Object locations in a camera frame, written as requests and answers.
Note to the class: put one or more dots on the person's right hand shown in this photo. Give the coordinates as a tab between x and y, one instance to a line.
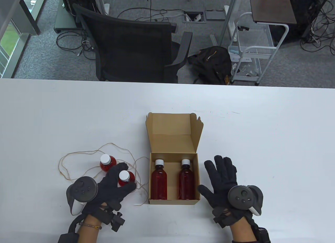
221	180

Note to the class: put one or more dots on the person's left hand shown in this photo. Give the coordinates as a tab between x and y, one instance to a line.
110	190

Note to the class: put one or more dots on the red bottle white cap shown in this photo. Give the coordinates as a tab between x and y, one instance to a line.
130	178
187	182
107	165
158	182

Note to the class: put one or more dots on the brown cardboard box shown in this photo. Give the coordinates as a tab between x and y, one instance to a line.
170	127

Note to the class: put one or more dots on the person's left forearm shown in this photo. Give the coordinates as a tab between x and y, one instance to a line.
87	233

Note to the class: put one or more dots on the person's right forearm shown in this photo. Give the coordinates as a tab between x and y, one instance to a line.
242	232

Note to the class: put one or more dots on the open floor socket box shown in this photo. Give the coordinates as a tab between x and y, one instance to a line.
194	17

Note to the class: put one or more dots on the grey and white controller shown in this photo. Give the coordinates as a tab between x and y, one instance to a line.
242	197
82	188

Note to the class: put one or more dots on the black backpack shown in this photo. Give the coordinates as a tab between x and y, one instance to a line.
212	65

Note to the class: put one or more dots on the small light blue item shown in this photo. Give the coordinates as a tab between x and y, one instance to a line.
234	52

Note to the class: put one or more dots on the black mesh office chair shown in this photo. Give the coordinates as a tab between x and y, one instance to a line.
130	49

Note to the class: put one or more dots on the small black device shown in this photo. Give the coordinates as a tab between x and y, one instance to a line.
243	28

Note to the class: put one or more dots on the silver metal desk leg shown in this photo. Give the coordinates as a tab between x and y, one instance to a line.
227	17

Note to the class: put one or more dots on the grey floor cover plate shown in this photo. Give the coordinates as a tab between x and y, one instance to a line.
214	15

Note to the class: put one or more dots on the dark grey stand base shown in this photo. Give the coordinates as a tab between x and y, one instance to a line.
64	20

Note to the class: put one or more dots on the dark brown side desk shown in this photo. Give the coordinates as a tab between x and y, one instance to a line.
272	7

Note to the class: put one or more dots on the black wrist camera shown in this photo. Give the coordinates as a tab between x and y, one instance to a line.
221	220
116	222

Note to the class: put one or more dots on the window with grey frame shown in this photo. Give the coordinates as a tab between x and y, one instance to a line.
6	46

